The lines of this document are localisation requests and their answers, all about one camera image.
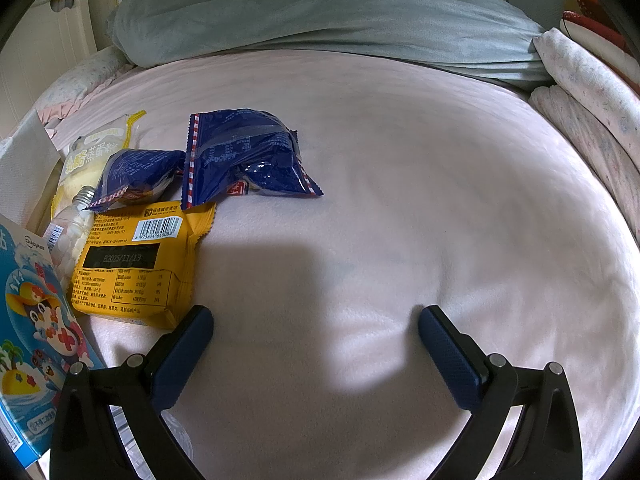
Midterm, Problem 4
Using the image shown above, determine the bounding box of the small dark blue snack bag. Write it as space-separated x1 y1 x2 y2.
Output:
88 148 186 212

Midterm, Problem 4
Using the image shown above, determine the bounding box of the floral pillow with pink frill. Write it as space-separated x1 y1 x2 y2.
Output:
35 46 134 126

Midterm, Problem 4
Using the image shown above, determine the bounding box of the clear yellow-trimmed bread packet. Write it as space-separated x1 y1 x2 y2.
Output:
50 110 146 217

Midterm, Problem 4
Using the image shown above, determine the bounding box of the white fabric storage bin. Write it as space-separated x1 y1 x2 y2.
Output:
0 110 61 233

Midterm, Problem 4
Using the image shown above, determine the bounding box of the small bottle with white pills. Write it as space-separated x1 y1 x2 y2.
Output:
44 185 96 290

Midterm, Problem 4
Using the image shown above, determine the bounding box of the red and white object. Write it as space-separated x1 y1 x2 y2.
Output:
560 0 639 92

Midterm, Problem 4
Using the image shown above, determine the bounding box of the grey-green blanket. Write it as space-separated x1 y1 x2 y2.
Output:
106 0 551 91

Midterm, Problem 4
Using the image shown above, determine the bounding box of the blue band-aid box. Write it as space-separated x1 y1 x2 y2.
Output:
0 217 104 467

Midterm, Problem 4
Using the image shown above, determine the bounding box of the large dark blue snack bag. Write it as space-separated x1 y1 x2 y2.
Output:
181 108 323 210

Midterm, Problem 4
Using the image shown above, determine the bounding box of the yellow snack packet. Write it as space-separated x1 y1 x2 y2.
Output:
70 200 216 330

